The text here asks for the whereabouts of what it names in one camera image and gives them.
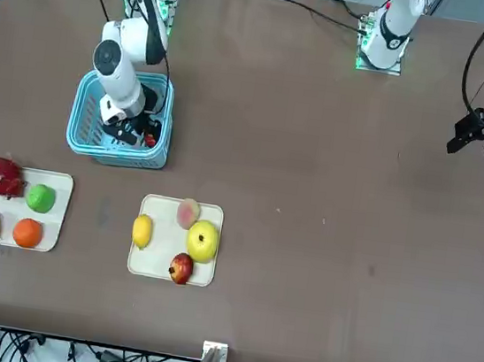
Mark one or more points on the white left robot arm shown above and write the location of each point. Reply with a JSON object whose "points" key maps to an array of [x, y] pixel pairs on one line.
{"points": [[396, 27]]}

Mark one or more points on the small red yellow apple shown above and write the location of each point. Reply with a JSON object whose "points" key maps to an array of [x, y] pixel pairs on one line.
{"points": [[150, 139]]}

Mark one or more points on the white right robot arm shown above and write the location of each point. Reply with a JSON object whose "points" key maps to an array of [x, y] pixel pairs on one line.
{"points": [[121, 80]]}

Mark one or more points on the pink peach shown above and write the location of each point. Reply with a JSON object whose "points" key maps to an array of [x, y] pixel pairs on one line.
{"points": [[187, 214]]}

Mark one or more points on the white post base bracket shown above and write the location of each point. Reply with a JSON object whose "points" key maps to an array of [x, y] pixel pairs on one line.
{"points": [[208, 345]]}

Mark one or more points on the pale rectangular plastic tray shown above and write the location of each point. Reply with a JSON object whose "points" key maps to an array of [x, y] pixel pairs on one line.
{"points": [[53, 227], [160, 259]]}

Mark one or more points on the yellow lemon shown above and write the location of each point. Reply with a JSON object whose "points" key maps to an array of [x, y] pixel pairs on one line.
{"points": [[142, 231]]}

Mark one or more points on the orange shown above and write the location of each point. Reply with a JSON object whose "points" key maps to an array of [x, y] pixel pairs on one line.
{"points": [[27, 233]]}

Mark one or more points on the green apple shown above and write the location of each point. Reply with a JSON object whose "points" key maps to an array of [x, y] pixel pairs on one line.
{"points": [[41, 199]]}

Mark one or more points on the light blue slotted plastic basket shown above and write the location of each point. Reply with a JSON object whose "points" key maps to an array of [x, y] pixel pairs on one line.
{"points": [[169, 113]]}

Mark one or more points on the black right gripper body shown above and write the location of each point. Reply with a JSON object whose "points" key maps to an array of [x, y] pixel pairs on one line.
{"points": [[143, 121]]}

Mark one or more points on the large red apple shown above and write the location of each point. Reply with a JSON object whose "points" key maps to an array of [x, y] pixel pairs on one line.
{"points": [[181, 269]]}

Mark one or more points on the large yellow-green apple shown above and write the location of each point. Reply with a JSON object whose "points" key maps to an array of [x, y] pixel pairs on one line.
{"points": [[202, 242]]}

